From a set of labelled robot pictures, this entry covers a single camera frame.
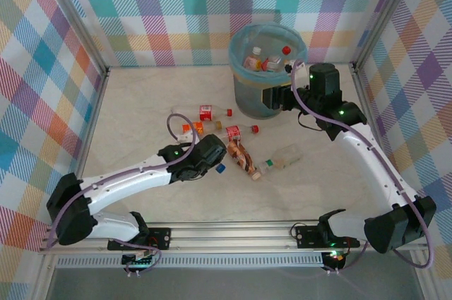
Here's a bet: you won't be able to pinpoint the red label cola bottle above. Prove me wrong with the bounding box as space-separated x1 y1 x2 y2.
171 103 234 121
215 124 261 142

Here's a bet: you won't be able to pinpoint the brown label plastic bottle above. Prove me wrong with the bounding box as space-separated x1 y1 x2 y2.
225 140 262 181

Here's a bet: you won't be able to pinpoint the red capped plastic bottle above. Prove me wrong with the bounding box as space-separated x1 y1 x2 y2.
280 45 294 66

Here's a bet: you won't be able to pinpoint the bottles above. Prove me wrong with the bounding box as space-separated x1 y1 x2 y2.
242 47 264 70

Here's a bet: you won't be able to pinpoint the clear square bottle green band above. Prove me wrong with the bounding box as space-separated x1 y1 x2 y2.
257 144 304 176

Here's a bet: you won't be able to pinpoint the mesh bin with blue liner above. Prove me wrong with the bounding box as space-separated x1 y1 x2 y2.
228 21 308 120

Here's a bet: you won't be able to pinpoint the orange label bottle gold cap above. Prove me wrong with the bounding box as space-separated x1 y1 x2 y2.
181 120 223 135

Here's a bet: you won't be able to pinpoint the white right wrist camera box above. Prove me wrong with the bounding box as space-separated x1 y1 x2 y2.
285 59 307 78

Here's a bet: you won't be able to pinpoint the aluminium floor rail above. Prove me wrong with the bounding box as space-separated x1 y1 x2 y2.
349 63 439 300
31 66 111 300

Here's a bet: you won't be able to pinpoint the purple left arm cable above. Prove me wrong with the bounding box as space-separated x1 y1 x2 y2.
45 112 198 278

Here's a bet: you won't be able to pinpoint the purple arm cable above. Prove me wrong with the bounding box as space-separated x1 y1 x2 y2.
45 112 198 278
290 61 437 276

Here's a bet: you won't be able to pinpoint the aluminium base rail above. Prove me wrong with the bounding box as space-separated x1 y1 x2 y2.
38 224 424 255

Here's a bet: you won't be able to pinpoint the aluminium frame post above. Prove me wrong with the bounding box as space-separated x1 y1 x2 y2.
33 0 111 75
351 0 423 73

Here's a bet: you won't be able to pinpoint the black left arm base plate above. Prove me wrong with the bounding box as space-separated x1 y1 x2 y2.
107 226 173 252

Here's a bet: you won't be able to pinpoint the slotted grey cable duct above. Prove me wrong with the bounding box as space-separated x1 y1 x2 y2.
54 256 326 268

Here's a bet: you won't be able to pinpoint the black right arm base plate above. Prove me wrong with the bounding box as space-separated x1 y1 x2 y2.
295 224 361 248

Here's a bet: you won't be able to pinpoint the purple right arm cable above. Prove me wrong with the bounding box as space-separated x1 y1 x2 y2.
290 61 437 276

